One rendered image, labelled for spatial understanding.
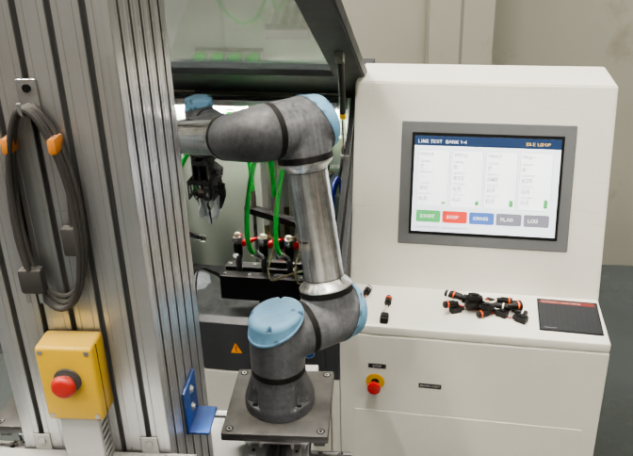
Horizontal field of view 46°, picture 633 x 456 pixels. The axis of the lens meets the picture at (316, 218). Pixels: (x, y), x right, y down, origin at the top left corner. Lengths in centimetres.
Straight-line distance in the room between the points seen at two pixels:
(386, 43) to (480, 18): 53
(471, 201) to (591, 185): 32
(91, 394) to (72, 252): 22
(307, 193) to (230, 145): 19
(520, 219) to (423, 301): 35
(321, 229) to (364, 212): 63
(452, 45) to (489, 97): 162
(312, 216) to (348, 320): 24
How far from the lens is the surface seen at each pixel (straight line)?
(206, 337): 216
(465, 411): 216
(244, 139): 145
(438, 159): 212
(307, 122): 148
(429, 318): 206
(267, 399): 160
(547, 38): 405
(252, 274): 228
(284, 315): 153
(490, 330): 203
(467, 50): 373
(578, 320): 212
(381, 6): 393
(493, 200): 214
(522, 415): 217
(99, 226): 110
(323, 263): 156
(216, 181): 200
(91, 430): 125
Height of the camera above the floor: 208
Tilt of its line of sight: 25 degrees down
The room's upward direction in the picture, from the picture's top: 2 degrees counter-clockwise
